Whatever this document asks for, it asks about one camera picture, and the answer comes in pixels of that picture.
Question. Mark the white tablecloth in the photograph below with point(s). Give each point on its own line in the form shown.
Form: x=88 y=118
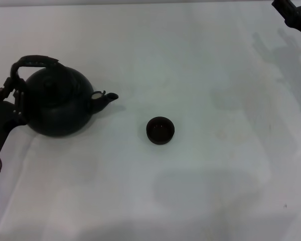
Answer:
x=190 y=175

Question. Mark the small dark brown teacup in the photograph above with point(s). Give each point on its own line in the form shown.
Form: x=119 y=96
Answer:
x=160 y=131

